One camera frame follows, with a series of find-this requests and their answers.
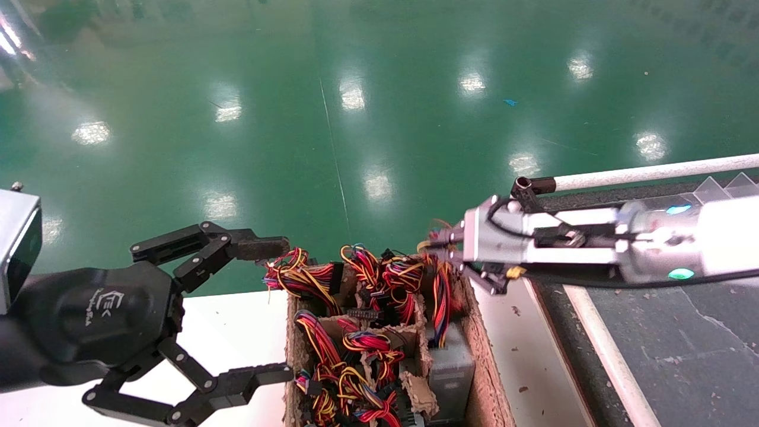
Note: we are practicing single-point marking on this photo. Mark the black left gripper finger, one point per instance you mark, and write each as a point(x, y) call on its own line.
point(261, 248)

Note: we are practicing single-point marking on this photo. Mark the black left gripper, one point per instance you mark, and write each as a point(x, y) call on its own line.
point(89, 320)

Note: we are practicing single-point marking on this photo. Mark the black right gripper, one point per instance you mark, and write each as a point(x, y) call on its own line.
point(569, 271)

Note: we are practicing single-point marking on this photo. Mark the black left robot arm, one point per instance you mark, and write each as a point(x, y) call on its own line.
point(15, 362)

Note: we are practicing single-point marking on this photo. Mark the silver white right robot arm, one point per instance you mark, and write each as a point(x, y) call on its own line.
point(723, 237)

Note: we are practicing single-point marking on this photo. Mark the black pipe connector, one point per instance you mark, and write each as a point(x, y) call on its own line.
point(525, 191)

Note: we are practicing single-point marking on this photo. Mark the brown cardboard divider box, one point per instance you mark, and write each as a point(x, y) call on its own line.
point(483, 356)

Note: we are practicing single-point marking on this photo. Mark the black ribbed power unit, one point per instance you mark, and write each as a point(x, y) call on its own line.
point(409, 412)

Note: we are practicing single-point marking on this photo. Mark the clear plastic piece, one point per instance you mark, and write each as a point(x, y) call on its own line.
point(714, 188)
point(746, 182)

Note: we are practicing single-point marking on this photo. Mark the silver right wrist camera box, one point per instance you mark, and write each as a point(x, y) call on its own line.
point(495, 237)

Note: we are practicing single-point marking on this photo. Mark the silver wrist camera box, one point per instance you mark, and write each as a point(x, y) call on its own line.
point(495, 237)
point(18, 249)

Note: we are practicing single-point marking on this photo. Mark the long white pipe rail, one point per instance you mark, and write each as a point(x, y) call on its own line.
point(652, 172)

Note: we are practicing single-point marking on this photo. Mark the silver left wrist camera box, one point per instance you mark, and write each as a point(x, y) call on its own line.
point(18, 249)

